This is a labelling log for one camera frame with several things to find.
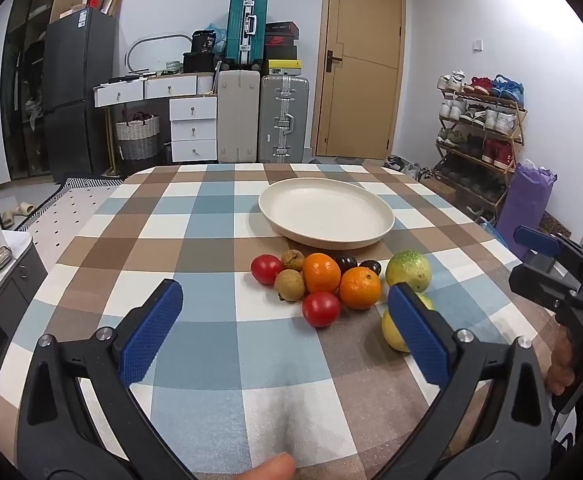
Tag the white drawer dresser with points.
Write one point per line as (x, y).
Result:
(191, 125)

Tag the cream round plate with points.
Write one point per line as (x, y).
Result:
(326, 210)

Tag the blue plastic bag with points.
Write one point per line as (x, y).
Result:
(220, 35)

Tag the grey cabinet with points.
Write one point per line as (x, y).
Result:
(11, 305)

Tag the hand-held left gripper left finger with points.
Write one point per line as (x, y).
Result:
(151, 330)

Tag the pair of grey sneakers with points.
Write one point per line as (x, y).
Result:
(406, 166)

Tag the yellow green guava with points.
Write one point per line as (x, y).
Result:
(394, 332)
(408, 270)

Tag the black refrigerator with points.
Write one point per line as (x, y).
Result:
(78, 95)

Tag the black bag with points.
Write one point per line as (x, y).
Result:
(202, 42)

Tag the dark purple plum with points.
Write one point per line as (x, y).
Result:
(370, 266)
(346, 262)

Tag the person's left hand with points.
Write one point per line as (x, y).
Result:
(266, 469)

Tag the beige suitcase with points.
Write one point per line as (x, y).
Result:
(239, 115)

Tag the black white striped rug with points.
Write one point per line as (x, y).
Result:
(86, 182)

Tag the purple bag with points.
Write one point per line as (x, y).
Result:
(526, 205)

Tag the brown patterned doormat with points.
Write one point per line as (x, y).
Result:
(556, 225)

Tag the dark brown longan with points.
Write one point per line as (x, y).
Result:
(292, 260)

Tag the person's right hand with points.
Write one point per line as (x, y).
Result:
(559, 365)

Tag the tan wooden door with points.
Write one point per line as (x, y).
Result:
(361, 100)

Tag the black red shoe box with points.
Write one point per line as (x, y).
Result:
(280, 41)

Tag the beige slipper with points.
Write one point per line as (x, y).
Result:
(23, 208)
(8, 219)

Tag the woven laundry basket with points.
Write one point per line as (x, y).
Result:
(138, 137)

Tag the grey arched frame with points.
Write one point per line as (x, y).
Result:
(136, 47)

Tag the shoe rack with shoes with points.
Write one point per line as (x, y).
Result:
(496, 120)

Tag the grey aluminium suitcase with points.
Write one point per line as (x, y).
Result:
(284, 120)

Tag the dark glass wardrobe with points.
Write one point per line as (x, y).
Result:
(21, 85)

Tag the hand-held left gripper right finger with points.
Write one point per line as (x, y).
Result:
(421, 335)

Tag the light brown longan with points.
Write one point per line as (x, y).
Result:
(290, 285)

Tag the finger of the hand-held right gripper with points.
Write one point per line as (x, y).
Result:
(541, 285)
(536, 241)

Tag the teal suitcase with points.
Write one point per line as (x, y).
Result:
(246, 30)

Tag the orange tangerine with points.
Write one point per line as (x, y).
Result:
(360, 288)
(322, 272)

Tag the red tomato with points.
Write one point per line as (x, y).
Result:
(267, 269)
(321, 309)

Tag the white dotted blanket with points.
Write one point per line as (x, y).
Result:
(66, 220)

